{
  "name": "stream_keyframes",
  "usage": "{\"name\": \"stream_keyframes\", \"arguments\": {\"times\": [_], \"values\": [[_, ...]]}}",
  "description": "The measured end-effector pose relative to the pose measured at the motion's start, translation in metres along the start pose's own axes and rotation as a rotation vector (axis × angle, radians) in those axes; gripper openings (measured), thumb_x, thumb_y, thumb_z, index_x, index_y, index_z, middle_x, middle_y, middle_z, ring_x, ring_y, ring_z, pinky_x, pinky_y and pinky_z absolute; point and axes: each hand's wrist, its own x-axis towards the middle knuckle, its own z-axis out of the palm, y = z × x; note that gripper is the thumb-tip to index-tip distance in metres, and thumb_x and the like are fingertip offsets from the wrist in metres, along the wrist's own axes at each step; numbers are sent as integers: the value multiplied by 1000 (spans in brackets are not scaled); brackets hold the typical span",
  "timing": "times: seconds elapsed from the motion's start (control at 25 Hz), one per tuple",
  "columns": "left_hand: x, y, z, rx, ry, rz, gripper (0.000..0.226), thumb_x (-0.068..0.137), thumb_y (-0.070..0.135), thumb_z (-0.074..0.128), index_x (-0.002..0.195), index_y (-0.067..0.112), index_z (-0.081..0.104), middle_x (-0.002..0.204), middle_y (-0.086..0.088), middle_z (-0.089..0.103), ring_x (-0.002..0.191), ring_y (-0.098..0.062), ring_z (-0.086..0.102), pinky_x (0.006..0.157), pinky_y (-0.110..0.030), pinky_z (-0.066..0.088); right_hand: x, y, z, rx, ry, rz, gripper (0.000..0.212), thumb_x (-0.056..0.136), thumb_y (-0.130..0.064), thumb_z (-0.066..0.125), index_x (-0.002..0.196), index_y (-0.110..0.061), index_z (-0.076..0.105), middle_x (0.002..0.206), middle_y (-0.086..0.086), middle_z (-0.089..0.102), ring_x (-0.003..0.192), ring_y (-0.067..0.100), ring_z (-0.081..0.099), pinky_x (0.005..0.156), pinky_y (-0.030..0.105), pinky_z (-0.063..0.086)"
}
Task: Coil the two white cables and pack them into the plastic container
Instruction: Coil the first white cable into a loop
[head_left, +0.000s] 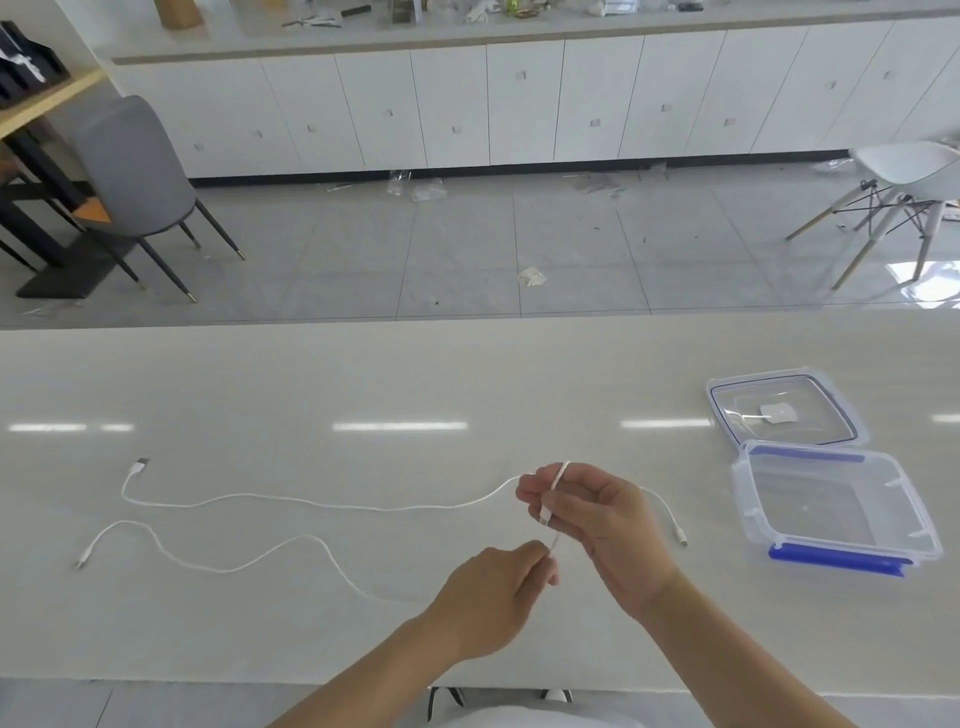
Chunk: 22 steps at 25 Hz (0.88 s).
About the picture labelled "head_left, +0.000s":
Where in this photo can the clear plastic wrap scrap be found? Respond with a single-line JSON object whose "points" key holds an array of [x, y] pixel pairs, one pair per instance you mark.
{"points": [[416, 187]]}

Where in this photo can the white shell chair wooden legs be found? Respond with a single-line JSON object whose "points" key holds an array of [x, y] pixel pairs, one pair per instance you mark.
{"points": [[904, 169]]}

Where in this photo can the clear plastic box blue clips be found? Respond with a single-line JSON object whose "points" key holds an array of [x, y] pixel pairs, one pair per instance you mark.
{"points": [[829, 510]]}

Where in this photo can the grey upholstered chair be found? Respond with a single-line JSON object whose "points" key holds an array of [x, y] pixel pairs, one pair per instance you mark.
{"points": [[131, 172]]}

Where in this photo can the person's right hand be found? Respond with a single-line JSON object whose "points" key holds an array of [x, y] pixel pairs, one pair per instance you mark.
{"points": [[619, 536]]}

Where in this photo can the white cabinet row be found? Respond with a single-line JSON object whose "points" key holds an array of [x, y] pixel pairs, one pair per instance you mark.
{"points": [[525, 105]]}

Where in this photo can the person's right forearm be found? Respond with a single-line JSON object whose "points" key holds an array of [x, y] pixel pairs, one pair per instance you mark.
{"points": [[727, 660]]}

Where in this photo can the metal pliers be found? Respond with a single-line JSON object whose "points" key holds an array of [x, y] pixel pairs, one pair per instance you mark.
{"points": [[311, 22]]}

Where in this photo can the wooden table with black base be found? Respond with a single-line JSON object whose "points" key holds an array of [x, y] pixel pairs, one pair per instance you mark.
{"points": [[45, 97]]}

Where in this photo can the small white square pad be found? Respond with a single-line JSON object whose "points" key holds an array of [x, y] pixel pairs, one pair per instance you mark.
{"points": [[777, 412]]}

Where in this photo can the clear plastic bags heap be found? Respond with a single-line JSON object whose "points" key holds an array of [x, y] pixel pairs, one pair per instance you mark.
{"points": [[476, 9]]}

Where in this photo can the brown cardboard box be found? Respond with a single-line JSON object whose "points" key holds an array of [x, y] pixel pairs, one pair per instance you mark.
{"points": [[405, 9]]}

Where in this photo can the person's right shoe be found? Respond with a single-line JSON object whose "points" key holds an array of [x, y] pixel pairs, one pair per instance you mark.
{"points": [[556, 695]]}

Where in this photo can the black file organizer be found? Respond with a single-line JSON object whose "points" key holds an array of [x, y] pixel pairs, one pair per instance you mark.
{"points": [[26, 64]]}

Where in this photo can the crumpled white paper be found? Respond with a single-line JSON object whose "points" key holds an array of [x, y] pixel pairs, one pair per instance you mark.
{"points": [[532, 277]]}

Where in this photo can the person's left hand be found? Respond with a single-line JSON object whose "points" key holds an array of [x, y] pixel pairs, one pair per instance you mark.
{"points": [[480, 604]]}

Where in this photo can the person's right thumb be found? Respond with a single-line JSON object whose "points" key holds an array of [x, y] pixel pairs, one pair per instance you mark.
{"points": [[551, 496]]}

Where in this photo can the person's left forearm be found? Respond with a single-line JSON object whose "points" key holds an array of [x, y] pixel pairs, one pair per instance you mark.
{"points": [[367, 679]]}

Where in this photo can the black marker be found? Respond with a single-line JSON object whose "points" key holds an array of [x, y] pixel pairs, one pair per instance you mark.
{"points": [[355, 11]]}

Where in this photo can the wooden block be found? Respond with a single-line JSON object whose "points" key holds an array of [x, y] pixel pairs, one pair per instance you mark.
{"points": [[177, 11]]}

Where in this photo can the person's left thumb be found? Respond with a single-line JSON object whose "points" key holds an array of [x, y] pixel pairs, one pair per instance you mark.
{"points": [[525, 553]]}

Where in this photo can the clear lid with blue seal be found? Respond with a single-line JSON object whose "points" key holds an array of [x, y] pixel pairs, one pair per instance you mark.
{"points": [[787, 394]]}

